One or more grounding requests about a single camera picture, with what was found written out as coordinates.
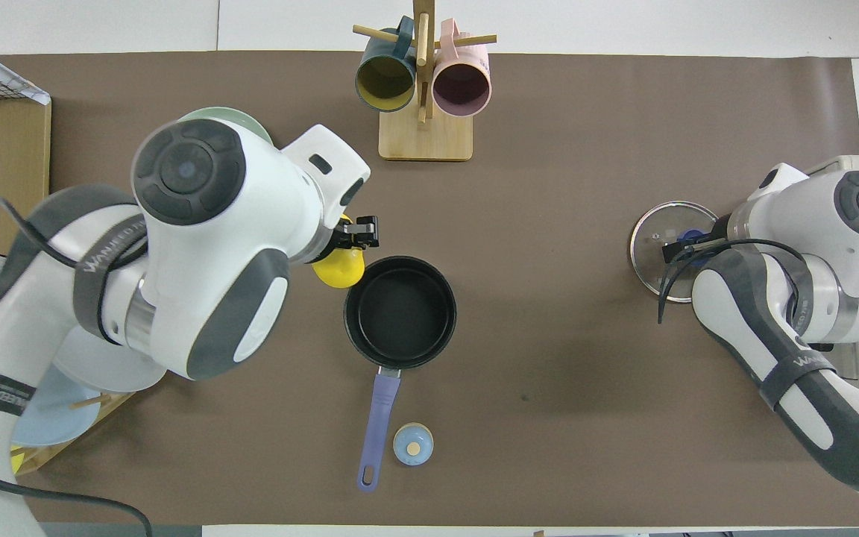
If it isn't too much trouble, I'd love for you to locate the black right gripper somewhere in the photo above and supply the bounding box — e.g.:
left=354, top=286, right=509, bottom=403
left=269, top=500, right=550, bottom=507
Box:
left=662, top=220, right=734, bottom=263

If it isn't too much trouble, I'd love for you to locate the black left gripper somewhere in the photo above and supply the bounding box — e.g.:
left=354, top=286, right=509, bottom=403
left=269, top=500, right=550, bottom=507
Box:
left=325, top=215, right=380, bottom=254

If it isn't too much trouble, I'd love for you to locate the glass lid blue knob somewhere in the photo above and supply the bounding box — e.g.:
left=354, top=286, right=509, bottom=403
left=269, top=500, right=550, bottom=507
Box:
left=629, top=201, right=721, bottom=304

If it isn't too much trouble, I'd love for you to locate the yellow potato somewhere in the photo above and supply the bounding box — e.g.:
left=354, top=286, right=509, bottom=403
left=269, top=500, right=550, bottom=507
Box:
left=312, top=215, right=365, bottom=289

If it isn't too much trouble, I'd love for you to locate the light green plate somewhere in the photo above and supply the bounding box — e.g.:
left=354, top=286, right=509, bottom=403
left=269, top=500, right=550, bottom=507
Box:
left=180, top=107, right=274, bottom=146

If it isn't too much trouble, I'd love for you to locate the grey plate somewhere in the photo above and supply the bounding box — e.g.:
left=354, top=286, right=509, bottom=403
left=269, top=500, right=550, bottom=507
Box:
left=49, top=328, right=167, bottom=394

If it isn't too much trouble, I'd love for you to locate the light blue plate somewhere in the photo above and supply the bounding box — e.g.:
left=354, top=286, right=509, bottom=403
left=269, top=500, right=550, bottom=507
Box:
left=12, top=365, right=102, bottom=448

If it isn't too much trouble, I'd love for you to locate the wooden plate rack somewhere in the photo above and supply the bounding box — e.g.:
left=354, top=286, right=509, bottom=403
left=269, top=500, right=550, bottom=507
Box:
left=10, top=392, right=136, bottom=478

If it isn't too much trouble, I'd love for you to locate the wooden mug tree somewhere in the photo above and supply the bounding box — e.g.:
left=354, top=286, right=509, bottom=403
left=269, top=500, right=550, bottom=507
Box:
left=352, top=0, right=498, bottom=162

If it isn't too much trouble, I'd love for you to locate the dark blue mug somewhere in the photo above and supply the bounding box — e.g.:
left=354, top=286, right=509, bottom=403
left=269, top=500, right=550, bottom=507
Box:
left=355, top=16, right=418, bottom=113

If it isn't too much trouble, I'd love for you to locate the pink mug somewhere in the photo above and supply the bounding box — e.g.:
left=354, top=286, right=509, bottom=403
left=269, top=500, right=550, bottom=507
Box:
left=432, top=19, right=492, bottom=118

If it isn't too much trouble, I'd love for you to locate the brown table mat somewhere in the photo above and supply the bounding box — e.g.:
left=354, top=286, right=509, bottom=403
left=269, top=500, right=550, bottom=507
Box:
left=0, top=51, right=859, bottom=527

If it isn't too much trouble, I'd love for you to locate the small blue round shaker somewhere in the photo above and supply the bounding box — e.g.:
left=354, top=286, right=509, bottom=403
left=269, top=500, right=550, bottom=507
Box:
left=393, top=422, right=435, bottom=467

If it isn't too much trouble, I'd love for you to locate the wooden shelf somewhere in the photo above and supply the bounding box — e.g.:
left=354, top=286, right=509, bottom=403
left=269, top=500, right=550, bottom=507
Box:
left=0, top=56, right=52, bottom=258

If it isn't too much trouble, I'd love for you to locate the black pot purple handle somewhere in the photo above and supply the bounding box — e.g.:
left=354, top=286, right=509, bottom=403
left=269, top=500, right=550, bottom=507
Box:
left=343, top=256, right=458, bottom=493

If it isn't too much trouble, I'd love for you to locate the black wire basket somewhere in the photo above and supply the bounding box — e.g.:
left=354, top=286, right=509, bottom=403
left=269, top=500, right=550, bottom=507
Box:
left=0, top=63, right=37, bottom=102

